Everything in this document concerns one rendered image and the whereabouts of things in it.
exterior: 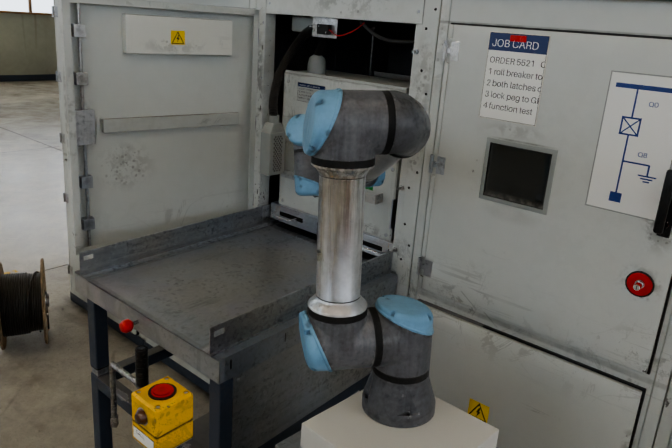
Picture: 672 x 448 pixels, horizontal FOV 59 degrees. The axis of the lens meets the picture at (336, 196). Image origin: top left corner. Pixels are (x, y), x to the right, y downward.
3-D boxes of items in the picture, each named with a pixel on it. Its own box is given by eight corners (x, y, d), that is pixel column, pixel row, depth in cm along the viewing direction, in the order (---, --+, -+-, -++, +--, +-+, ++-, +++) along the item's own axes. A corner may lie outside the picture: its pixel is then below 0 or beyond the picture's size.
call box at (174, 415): (156, 460, 105) (155, 410, 102) (131, 438, 110) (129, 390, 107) (194, 438, 111) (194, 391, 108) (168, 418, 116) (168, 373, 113)
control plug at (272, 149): (268, 176, 197) (271, 124, 192) (258, 173, 200) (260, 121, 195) (285, 173, 203) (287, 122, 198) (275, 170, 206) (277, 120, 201)
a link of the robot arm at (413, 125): (452, 81, 106) (375, 153, 153) (393, 80, 104) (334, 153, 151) (458, 144, 104) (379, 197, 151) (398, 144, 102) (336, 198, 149)
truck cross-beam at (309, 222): (393, 262, 183) (395, 244, 181) (270, 217, 215) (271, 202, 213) (402, 258, 186) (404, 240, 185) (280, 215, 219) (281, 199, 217)
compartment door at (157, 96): (68, 248, 182) (53, -7, 161) (245, 216, 222) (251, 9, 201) (76, 255, 177) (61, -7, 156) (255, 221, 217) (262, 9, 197)
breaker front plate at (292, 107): (387, 246, 183) (403, 90, 170) (276, 207, 212) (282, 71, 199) (390, 245, 184) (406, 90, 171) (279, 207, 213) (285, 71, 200)
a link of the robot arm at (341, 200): (381, 379, 114) (398, 91, 101) (304, 386, 111) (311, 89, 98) (364, 349, 125) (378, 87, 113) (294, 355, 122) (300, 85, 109)
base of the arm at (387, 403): (447, 402, 125) (451, 360, 123) (411, 438, 113) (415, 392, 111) (386, 377, 134) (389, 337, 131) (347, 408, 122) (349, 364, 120)
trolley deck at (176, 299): (219, 384, 129) (219, 360, 127) (75, 290, 166) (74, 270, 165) (395, 292, 180) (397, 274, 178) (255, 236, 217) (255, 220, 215)
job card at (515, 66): (534, 126, 141) (550, 35, 135) (477, 117, 150) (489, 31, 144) (535, 126, 142) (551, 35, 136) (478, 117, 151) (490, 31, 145)
